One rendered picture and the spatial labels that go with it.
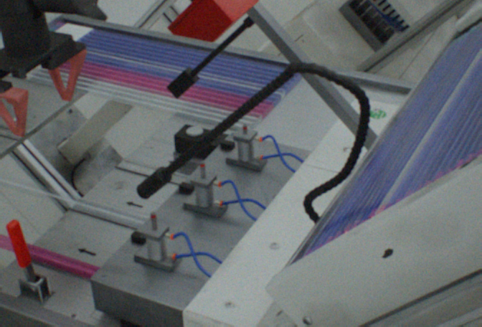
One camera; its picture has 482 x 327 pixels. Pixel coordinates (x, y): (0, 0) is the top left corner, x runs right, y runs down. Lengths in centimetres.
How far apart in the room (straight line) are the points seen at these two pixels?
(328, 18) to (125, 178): 130
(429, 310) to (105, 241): 57
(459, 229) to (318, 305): 16
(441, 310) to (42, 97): 96
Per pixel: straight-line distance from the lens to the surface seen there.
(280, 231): 104
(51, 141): 253
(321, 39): 242
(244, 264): 99
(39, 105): 150
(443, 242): 70
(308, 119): 139
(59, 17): 176
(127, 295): 101
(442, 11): 223
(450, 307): 70
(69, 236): 120
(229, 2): 198
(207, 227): 108
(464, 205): 67
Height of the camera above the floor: 197
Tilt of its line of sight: 42 degrees down
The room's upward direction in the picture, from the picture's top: 52 degrees clockwise
